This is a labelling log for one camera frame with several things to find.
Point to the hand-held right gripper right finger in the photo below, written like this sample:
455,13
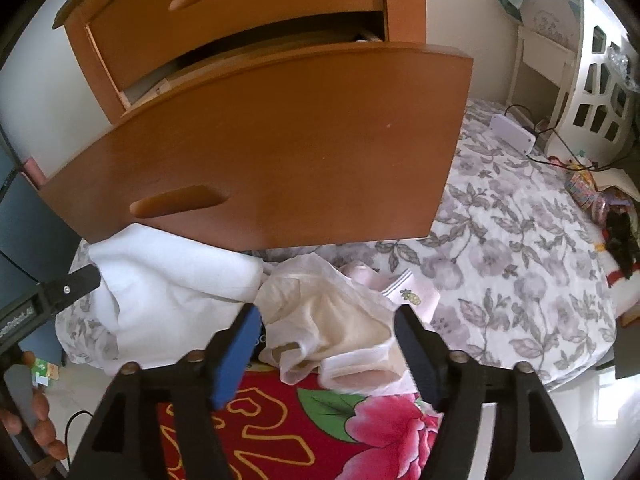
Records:
417,355

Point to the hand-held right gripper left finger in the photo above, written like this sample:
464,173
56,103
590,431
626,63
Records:
235,355

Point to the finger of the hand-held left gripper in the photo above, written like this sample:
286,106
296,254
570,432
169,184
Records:
70,287

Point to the pink sock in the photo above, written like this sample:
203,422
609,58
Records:
415,295

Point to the white garment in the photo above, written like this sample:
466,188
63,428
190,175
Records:
175,290

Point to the pale pink garment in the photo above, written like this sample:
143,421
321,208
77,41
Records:
325,320

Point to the wooden drawer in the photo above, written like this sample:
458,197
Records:
300,160
250,15

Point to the person's left hand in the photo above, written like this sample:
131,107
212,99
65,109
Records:
42,405

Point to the green packets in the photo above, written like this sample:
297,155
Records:
45,372

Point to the dark cabinet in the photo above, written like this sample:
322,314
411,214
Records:
30,240

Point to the red floral blanket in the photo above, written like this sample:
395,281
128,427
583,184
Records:
300,440

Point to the grey floral bed sheet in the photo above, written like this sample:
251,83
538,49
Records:
500,270

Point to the pink board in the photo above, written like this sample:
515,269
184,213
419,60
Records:
35,172

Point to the black fluffy thing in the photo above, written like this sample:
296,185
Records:
622,245

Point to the white power box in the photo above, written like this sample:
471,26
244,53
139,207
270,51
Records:
512,132

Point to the small white table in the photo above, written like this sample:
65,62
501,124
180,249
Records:
540,55

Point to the closed wooden drawer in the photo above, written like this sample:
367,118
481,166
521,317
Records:
250,15

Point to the wooden nightstand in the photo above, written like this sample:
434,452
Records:
405,0

